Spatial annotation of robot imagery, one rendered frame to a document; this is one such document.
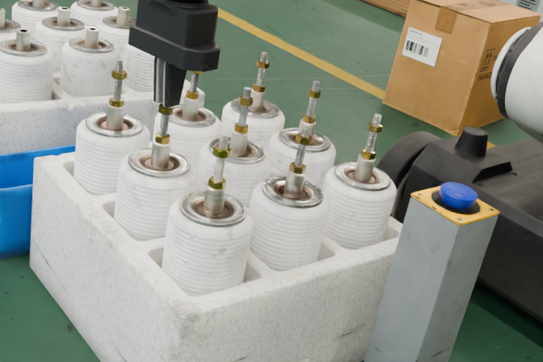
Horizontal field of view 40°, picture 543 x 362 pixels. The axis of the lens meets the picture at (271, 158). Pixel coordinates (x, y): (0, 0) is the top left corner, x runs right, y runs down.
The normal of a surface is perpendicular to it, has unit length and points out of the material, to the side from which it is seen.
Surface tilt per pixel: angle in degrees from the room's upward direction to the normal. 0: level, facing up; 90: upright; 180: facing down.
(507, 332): 0
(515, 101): 112
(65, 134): 90
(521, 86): 93
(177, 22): 90
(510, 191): 0
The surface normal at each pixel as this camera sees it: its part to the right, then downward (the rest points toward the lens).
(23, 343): 0.17, -0.90
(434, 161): -0.42, -0.52
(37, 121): 0.59, 0.43
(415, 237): -0.78, 0.14
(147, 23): -0.62, 0.23
